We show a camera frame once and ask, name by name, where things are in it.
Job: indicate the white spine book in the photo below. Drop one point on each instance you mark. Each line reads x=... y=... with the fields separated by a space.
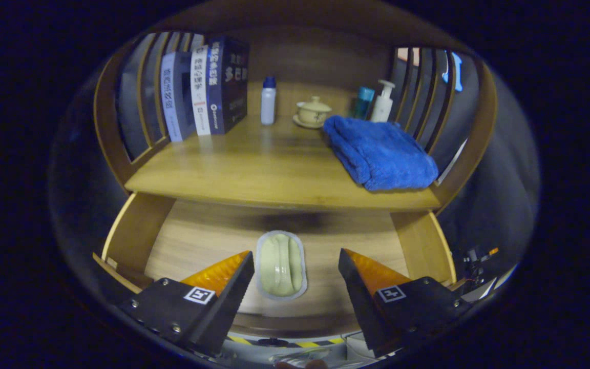
x=200 y=92

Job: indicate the white bottle with blue cap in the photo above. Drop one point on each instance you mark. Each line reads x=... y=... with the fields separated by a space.
x=268 y=105

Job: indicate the teal bottle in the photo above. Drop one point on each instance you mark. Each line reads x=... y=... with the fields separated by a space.
x=362 y=102

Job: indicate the wooden cabinet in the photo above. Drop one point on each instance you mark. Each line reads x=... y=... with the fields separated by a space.
x=110 y=118

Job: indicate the wooden drawer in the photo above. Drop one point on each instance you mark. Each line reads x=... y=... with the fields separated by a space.
x=197 y=241

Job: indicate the black round drawer knob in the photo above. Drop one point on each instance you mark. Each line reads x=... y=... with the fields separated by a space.
x=273 y=342

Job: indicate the light blue book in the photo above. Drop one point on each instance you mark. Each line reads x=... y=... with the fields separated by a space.
x=172 y=97

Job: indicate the black equipment with orange clip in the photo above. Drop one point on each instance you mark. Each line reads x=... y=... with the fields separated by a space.
x=474 y=266

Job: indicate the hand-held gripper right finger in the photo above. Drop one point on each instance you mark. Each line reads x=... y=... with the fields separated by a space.
x=359 y=302

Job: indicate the pale green soap dish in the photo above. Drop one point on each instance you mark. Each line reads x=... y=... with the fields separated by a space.
x=280 y=266

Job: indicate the wooden countertop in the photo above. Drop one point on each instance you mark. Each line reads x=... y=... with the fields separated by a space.
x=254 y=169

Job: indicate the dark blue book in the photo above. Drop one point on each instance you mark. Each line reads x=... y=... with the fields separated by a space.
x=231 y=87

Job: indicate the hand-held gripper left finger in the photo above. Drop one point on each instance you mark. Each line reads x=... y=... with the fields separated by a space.
x=231 y=302

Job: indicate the yellow black floor tape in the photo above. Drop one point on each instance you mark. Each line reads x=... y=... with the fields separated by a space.
x=308 y=344

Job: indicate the black backdrop cloth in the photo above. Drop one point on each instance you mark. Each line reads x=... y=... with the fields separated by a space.
x=510 y=169

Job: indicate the blue folded towel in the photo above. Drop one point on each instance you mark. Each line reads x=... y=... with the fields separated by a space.
x=382 y=154

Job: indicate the beige lidded teacup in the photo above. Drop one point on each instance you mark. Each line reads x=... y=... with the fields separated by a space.
x=313 y=113

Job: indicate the white pump bottle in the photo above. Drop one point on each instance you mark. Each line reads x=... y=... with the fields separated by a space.
x=382 y=105

